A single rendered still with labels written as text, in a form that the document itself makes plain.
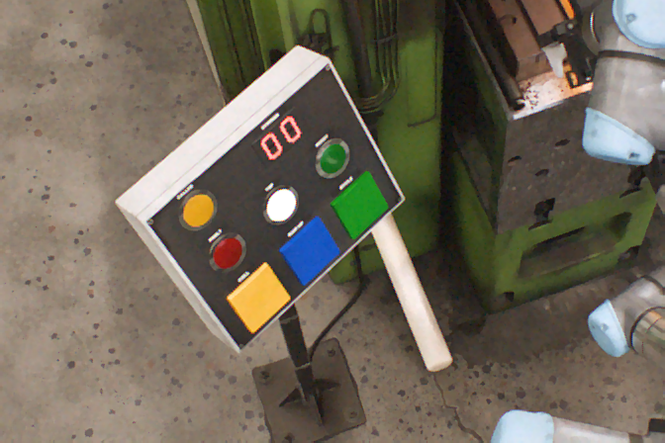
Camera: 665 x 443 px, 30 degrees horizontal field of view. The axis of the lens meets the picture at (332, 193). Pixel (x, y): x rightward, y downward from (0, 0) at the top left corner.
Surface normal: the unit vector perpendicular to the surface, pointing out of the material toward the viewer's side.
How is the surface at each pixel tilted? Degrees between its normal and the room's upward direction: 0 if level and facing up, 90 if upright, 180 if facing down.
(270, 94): 30
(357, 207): 60
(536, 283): 90
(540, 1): 0
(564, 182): 90
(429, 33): 90
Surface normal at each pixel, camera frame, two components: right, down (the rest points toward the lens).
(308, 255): 0.57, 0.32
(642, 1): 0.11, 0.00
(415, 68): 0.33, 0.84
